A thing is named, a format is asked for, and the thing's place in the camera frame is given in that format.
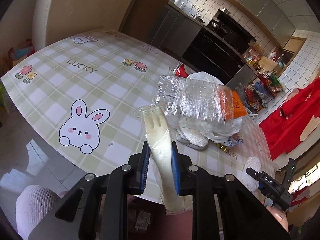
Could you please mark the white foam net sleeve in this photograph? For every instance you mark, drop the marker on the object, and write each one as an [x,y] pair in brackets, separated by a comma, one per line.
[248,176]

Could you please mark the checkered bunny tablecloth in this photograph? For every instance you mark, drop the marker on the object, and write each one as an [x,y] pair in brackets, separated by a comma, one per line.
[105,69]

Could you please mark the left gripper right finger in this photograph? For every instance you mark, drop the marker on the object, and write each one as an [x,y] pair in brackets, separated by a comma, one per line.
[223,208]

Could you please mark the orange snack packet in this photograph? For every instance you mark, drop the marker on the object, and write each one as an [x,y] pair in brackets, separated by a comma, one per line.
[238,108]

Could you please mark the clear plastic clamshell container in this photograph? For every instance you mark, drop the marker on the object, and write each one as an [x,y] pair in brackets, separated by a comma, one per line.
[184,97]

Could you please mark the blue snack wrapper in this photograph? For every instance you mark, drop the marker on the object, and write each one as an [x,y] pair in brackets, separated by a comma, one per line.
[233,141]

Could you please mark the cream plastic spork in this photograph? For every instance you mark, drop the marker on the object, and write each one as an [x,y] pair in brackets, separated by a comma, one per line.
[159,140]

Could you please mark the grey kitchen base cabinets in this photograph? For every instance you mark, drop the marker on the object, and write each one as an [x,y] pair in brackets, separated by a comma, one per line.
[173,30]

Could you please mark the person's right hand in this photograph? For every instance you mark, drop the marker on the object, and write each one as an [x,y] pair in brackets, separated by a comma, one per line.
[280,216]

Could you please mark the beige refrigerator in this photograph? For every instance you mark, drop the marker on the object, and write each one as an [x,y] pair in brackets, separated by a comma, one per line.
[55,20]

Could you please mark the red hanging apron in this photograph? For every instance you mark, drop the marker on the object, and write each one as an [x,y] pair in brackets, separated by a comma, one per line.
[283,128]

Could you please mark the black stove oven unit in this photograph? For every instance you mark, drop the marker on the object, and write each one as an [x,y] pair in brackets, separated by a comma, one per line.
[218,49]

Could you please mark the brown plastic trash bin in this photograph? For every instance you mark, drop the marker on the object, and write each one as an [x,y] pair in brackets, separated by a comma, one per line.
[161,225]

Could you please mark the white electric kettle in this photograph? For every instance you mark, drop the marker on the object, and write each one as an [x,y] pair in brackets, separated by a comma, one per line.
[178,3]

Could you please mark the white plastic bag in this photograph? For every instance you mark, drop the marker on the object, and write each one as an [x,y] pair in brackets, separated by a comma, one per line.
[214,131]

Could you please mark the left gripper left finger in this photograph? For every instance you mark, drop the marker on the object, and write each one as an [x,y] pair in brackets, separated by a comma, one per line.
[96,207]

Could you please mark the dark wrapper in bin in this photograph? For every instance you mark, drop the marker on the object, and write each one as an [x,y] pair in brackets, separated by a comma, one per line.
[143,220]

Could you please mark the wire storage rack with snacks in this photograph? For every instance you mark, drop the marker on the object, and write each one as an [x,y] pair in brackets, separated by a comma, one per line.
[262,89]

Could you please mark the gold foil wrapper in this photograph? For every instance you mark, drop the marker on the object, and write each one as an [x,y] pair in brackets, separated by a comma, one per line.
[222,147]

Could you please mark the crushed red soda can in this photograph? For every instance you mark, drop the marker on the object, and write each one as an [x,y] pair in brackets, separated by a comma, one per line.
[180,71]

